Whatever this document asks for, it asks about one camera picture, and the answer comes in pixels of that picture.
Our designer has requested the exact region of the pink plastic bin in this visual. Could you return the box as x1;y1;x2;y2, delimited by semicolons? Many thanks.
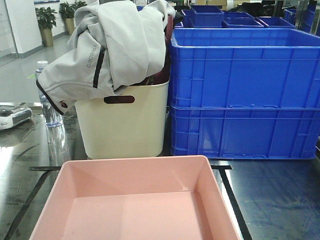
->
30;155;240;240

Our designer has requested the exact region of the small blue bin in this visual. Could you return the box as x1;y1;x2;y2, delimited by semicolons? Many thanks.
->
222;17;264;28
190;5;224;28
255;16;295;29

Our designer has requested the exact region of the cream plastic basket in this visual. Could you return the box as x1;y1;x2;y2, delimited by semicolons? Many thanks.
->
74;81;169;159

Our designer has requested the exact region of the dark red garment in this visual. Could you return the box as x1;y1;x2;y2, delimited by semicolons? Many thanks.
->
103;13;175;105

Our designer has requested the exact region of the large blue crate upper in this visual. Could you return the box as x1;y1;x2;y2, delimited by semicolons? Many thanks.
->
169;28;320;109

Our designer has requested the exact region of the large blue crate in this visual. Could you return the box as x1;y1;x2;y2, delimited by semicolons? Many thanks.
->
169;28;320;109
170;106;320;160

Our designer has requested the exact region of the large blue crate lower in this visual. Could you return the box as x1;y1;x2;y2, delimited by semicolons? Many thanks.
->
170;106;320;160

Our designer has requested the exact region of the grey jacket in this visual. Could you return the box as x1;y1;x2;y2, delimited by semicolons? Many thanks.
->
36;0;176;115

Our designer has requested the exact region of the clear water bottle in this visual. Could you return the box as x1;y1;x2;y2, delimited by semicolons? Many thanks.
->
34;60;63;128

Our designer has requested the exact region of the silver handheld device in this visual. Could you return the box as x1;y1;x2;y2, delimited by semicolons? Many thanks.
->
0;105;33;131

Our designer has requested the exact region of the potted plant gold pot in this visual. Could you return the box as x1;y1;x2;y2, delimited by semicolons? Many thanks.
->
35;7;57;47

